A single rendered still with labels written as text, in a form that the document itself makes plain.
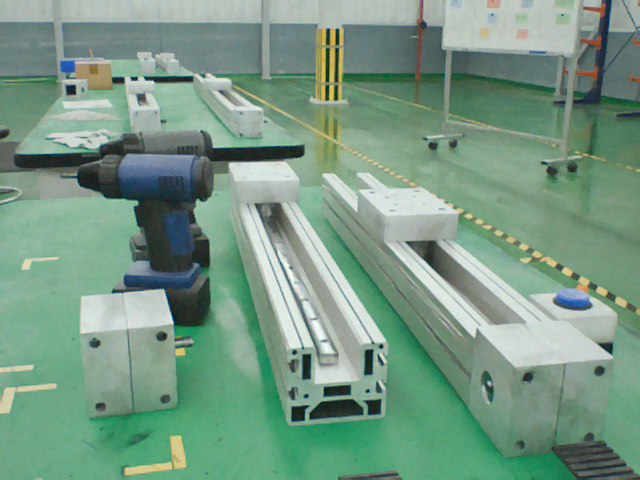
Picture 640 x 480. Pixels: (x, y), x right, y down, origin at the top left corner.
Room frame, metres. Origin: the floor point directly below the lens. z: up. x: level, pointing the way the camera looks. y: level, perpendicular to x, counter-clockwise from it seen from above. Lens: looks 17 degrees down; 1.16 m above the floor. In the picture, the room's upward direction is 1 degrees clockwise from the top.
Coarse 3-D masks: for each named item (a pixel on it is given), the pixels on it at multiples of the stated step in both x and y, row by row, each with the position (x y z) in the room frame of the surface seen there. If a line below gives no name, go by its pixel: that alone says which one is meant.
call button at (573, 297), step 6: (558, 294) 0.81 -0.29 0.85; (564, 294) 0.81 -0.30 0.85; (570, 294) 0.80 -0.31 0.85; (576, 294) 0.80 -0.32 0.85; (582, 294) 0.81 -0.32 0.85; (558, 300) 0.80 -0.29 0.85; (564, 300) 0.80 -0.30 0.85; (570, 300) 0.79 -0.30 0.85; (576, 300) 0.79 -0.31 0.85; (582, 300) 0.79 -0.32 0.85; (588, 300) 0.80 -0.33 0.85
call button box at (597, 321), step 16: (544, 304) 0.81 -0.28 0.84; (560, 304) 0.80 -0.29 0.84; (592, 304) 0.80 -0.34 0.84; (560, 320) 0.76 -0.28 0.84; (576, 320) 0.77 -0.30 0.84; (592, 320) 0.77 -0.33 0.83; (608, 320) 0.78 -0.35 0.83; (592, 336) 0.77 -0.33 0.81; (608, 336) 0.78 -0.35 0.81; (608, 352) 0.78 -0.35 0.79
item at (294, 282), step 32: (256, 224) 1.05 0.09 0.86; (288, 224) 1.11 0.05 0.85; (256, 256) 0.90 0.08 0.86; (288, 256) 0.99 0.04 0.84; (320, 256) 0.90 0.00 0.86; (256, 288) 0.92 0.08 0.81; (288, 288) 0.78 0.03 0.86; (320, 288) 0.84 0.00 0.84; (288, 320) 0.69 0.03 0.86; (320, 320) 0.75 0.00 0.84; (352, 320) 0.69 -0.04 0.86; (288, 352) 0.62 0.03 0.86; (320, 352) 0.67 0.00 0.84; (352, 352) 0.67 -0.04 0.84; (384, 352) 0.64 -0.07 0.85; (288, 384) 0.62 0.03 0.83; (320, 384) 0.63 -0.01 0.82; (352, 384) 0.63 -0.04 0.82; (288, 416) 0.62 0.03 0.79; (320, 416) 0.63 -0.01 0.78; (352, 416) 0.63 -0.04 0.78
